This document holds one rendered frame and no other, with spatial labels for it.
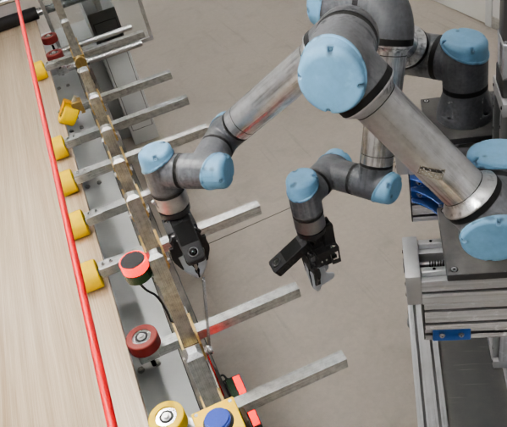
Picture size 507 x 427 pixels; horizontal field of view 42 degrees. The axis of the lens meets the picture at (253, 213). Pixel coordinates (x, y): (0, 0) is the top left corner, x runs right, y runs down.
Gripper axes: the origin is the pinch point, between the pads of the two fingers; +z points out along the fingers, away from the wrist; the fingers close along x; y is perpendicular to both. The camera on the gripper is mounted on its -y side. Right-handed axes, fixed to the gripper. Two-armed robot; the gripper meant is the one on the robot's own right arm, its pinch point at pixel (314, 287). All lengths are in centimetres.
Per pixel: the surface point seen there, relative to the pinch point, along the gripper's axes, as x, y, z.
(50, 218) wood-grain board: 65, -61, -7
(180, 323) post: -5.7, -35.2, -12.6
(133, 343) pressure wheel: -1.2, -47.4, -8.0
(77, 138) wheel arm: 98, -45, -13
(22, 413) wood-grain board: -7, -76, -7
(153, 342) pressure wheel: -3.2, -42.8, -7.6
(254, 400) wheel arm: -26.4, -26.4, -2.4
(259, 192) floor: 157, 27, 83
